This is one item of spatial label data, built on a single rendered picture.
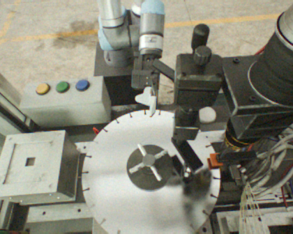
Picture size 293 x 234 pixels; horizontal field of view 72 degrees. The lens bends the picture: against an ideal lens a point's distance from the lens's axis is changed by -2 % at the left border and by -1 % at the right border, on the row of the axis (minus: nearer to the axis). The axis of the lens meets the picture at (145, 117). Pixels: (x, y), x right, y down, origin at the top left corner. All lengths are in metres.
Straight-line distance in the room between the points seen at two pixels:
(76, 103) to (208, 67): 0.53
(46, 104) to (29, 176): 0.24
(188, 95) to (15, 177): 0.53
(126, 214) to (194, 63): 0.35
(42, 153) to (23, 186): 0.10
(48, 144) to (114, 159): 0.23
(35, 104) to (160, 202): 0.51
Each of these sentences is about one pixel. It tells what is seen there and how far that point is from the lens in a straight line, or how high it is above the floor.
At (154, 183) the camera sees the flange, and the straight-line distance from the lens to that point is 0.48.
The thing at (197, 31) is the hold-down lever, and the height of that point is 1.28.
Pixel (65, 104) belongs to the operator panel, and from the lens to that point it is 0.72.
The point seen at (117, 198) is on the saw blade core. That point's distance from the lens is 0.49.
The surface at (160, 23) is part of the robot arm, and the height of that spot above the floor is 1.06.
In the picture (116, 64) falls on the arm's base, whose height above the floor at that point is 0.77.
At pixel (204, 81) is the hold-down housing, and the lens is 0.25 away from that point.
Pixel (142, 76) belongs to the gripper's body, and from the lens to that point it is 0.62.
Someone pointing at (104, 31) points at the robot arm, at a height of 1.00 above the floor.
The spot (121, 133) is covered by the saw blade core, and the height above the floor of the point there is 0.95.
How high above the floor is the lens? 1.43
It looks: 59 degrees down
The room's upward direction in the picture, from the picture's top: 6 degrees counter-clockwise
